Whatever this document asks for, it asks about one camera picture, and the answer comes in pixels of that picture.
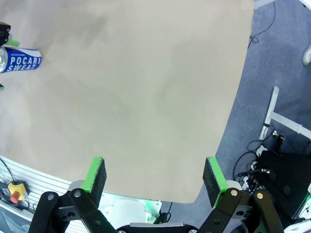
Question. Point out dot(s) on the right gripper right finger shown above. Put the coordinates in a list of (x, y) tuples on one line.
[(243, 211)]

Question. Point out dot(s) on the white sneaker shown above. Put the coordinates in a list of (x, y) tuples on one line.
[(307, 55)]

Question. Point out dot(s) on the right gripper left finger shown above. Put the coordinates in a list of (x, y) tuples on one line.
[(73, 211)]

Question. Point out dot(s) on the black computer case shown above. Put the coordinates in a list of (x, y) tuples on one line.
[(286, 177)]

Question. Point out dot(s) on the white metal stand leg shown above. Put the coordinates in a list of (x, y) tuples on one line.
[(272, 109)]

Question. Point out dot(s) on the yellow emergency stop button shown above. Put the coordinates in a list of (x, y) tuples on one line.
[(17, 189)]

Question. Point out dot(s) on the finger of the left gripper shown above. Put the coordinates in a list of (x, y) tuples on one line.
[(5, 32), (1, 88)]

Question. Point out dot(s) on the blue Pocari Sweat can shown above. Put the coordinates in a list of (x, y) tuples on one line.
[(23, 63)]

